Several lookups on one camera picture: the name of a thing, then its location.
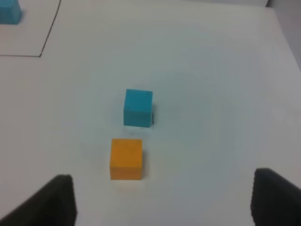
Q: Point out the blue cube centre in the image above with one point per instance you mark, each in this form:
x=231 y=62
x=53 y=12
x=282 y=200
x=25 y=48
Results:
x=137 y=110

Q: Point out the blue cube in template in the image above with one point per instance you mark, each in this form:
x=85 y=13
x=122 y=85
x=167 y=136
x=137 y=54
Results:
x=10 y=12

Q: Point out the orange cube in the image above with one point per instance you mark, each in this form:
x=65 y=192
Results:
x=126 y=159

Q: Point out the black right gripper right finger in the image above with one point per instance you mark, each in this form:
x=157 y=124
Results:
x=275 y=201

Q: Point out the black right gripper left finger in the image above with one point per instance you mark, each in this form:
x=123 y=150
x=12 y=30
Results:
x=53 y=205

